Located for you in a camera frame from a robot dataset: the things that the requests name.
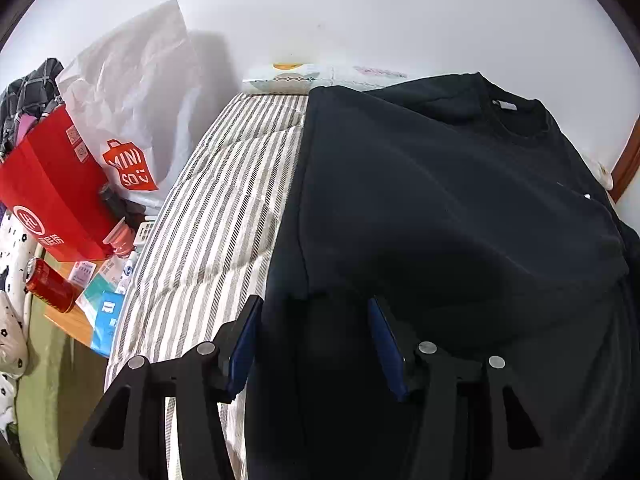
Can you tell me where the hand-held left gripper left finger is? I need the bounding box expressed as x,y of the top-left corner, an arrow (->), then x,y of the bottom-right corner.
56,294 -> 265,480

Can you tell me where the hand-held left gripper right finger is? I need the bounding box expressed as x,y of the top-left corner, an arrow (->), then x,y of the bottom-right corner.
367,296 -> 576,480

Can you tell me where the black sweatshirt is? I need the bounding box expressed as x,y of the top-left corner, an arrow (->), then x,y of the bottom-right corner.
244,73 -> 640,480

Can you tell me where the grey striped quilted mattress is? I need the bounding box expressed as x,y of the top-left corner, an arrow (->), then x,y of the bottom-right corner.
104,92 -> 311,480

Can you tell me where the blue and white box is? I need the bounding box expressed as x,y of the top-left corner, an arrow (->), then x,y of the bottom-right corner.
91,290 -> 126,358

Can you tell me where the teal and white box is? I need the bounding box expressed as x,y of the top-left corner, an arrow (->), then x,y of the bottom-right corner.
75,260 -> 123,311

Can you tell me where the pink bottle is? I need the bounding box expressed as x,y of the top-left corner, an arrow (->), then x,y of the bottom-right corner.
104,217 -> 136,258

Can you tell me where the wooden nightstand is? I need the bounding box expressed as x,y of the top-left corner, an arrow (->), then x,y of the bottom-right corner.
44,255 -> 126,348

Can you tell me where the green cloth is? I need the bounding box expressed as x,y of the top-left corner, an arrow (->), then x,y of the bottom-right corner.
15,250 -> 108,480

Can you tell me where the red soda can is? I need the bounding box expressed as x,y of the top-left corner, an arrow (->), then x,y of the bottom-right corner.
24,256 -> 77,314

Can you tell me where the white floral cloth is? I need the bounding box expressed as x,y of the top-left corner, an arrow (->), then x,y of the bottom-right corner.
0,205 -> 38,431

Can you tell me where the red paper bag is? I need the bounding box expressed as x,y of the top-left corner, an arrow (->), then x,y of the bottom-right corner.
0,105 -> 123,262

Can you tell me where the white patterned pillow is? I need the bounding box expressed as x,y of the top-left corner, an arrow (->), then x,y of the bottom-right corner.
242,62 -> 411,95

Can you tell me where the white plastic shopping bag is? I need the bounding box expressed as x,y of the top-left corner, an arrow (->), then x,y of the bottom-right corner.
56,0 -> 203,206

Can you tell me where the dark plaid cloth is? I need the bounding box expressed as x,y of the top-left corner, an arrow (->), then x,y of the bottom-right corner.
0,58 -> 66,161

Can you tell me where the brown wooden frame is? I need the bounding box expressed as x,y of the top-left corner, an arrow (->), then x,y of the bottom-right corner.
610,132 -> 640,206

